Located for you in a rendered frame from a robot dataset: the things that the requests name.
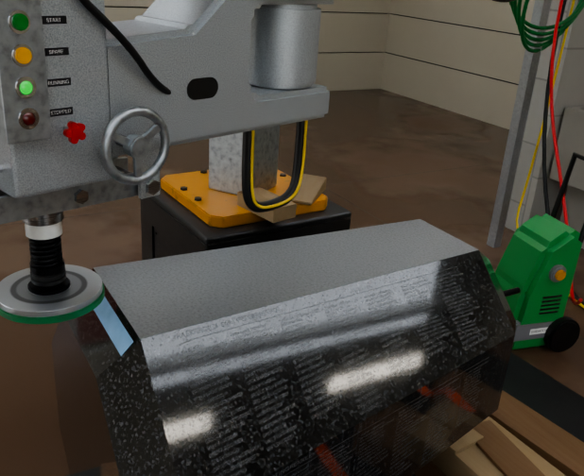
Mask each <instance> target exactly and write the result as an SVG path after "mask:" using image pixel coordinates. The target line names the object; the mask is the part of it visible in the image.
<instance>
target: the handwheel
mask: <svg viewBox="0 0 584 476"><path fill-rule="evenodd" d="M135 116H144V117H146V118H148V119H150V120H151V121H152V122H153V123H154V125H153V126H152V127H151V128H150V129H149V130H148V131H147V132H145V133H144V134H143V135H142V136H141V135H138V134H135V133H132V134H130V135H128V136H125V135H122V134H118V133H116V132H115V131H116V130H117V129H118V128H119V127H120V126H121V125H122V124H123V123H124V122H125V121H126V120H128V119H129V118H131V117H135ZM157 133H160V137H161V147H160V151H159V154H158V157H157V159H156V161H155V162H154V163H153V164H152V166H151V167H150V168H149V169H147V170H146V171H145V172H144V173H143V171H142V159H143V158H144V157H145V156H146V155H147V154H148V152H149V149H150V143H149V141H150V140H151V139H152V138H153V137H154V136H155V135H156V134H157ZM112 141H114V142H115V143H116V144H117V145H119V146H122V147H123V150H124V152H125V153H126V154H127V155H128V156H131V157H132V160H133V176H128V175H125V174H123V173H121V172H120V171H118V170H117V168H116V167H115V165H114V164H113V161H112V155H111V145H112ZM169 146H170V138H169V132H168V128H167V125H166V123H165V121H164V120H163V118H162V117H161V116H160V115H159V114H158V113H157V112H156V111H154V110H152V109H149V108H146V107H131V108H127V109H125V110H122V111H120V112H119V113H117V114H116V115H115V116H114V117H113V118H112V119H111V121H110V122H109V123H108V125H107V127H106V128H105V131H104V133H103V136H102V140H101V146H100V154H101V160H102V163H103V165H104V167H105V169H106V171H107V172H108V174H109V175H110V176H111V177H112V178H113V179H115V180H116V181H118V182H120V183H123V184H127V185H137V184H142V183H144V182H147V181H148V180H150V179H152V178H153V177H154V176H156V175H157V174H158V172H159V171H160V170H161V169H162V167H163V165H164V163H165V161H166V158H167V155H168V152H169Z"/></svg>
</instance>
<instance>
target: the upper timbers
mask: <svg viewBox="0 0 584 476"><path fill-rule="evenodd" d="M487 420H490V421H491V422H492V423H493V424H494V425H495V426H496V427H497V428H498V429H499V430H500V431H501V432H502V433H503V434H504V435H505V436H506V437H507V438H508V439H509V440H510V441H511V442H512V443H513V444H514V445H515V446H516V447H517V448H518V449H519V450H520V451H521V452H522V453H523V454H524V455H525V456H526V457H527V458H528V459H529V460H530V461H531V462H532V463H533V464H534V465H535V466H536V467H537V468H538V469H539V470H540V471H541V472H542V473H543V474H544V475H545V476H566V475H564V474H563V473H562V472H561V471H559V470H558V469H557V468H555V467H554V466H552V465H551V464H550V463H549V462H547V461H546V460H545V459H543V458H542V457H541V456H540V455H538V454H537V453H536V452H534V451H533V450H531V449H530V448H529V447H528V446H526V444H525V443H523V442H522V441H521V440H519V439H518V438H517V437H516V436H514V435H513V434H512V433H510V432H509V431H508V430H506V429H505V428H504V427H502V426H501V425H500V424H498V423H497V422H496V421H495V420H493V419H492V418H491V417H489V416H488V417H487V418H486V419H484V420H483V421H487ZM483 421H482V422H483ZM432 462H433V463H434V464H435V465H436V466H437V467H438V468H439V469H440V470H441V471H442V472H443V473H444V474H445V475H446V476H505V475H504V474H503V473H502V472H501V471H500V470H499V469H498V468H497V467H496V466H495V465H494V464H493V463H492V462H491V460H490V459H489V458H488V457H487V456H486V455H485V454H484V453H483V452H482V451H481V450H480V449H479V448H478V447H477V446H476V445H473V446H471V447H470V448H468V449H466V450H464V451H462V452H460V453H458V454H456V455H454V454H453V453H452V452H451V451H449V450H448V449H446V450H445V451H443V452H442V453H441V454H439V455H438V456H437V457H436V458H434V459H433V460H432Z"/></svg>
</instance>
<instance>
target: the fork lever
mask: <svg viewBox="0 0 584 476"><path fill-rule="evenodd" d="M112 161H113V164H114V165H115V167H116V168H117V170H118V171H120V172H121V173H123V174H125V175H128V176H133V172H130V171H129V165H128V157H120V158H113V159H112ZM146 191H147V192H148V193H150V194H152V195H155V194H157V193H158V192H159V191H160V182H158V181H156V180H154V179H152V180H151V181H149V182H148V183H147V184H146ZM137 195H138V184H137V185H127V184H123V183H120V182H118V181H116V180H115V179H113V178H110V179H106V180H102V181H98V182H93V183H89V184H84V185H79V186H76V187H71V188H66V189H62V190H58V191H53V192H49V193H44V194H39V195H32V196H27V197H23V198H14V197H12V196H10V195H8V194H6V193H4V192H3V191H1V190H0V225H1V224H6V223H10V222H15V221H19V220H24V219H28V218H33V217H37V216H42V215H47V214H50V213H59V212H64V211H68V210H73V209H77V208H82V207H86V206H91V205H95V204H100V203H104V202H109V201H114V200H117V199H122V198H127V197H132V196H137Z"/></svg>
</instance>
